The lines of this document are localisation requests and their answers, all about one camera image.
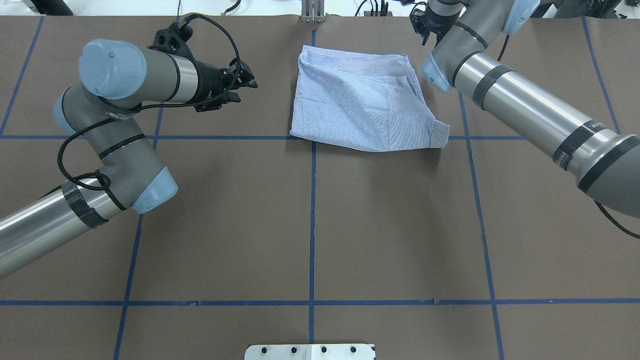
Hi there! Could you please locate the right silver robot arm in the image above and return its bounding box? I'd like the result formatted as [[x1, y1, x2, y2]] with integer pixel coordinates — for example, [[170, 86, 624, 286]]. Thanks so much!
[[409, 0, 640, 218]]

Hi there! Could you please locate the blue striped button shirt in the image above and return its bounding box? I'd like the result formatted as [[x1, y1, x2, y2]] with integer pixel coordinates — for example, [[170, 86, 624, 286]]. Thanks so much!
[[290, 45, 450, 153]]

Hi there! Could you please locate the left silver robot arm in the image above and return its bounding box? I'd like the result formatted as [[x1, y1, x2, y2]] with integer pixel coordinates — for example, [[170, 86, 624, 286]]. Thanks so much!
[[0, 16, 258, 278]]

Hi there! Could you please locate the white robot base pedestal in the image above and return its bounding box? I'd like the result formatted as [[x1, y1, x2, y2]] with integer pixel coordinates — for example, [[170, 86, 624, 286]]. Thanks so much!
[[244, 343, 377, 360]]

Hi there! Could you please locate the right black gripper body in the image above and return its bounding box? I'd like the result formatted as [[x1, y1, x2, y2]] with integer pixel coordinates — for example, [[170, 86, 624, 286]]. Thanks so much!
[[409, 6, 461, 46]]

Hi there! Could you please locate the aluminium frame post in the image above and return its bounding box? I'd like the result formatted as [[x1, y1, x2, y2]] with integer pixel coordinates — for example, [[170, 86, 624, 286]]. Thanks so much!
[[301, 0, 326, 24]]

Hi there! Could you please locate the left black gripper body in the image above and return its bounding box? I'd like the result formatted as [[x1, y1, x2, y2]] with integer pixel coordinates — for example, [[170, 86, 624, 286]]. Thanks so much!
[[150, 22, 246, 112]]

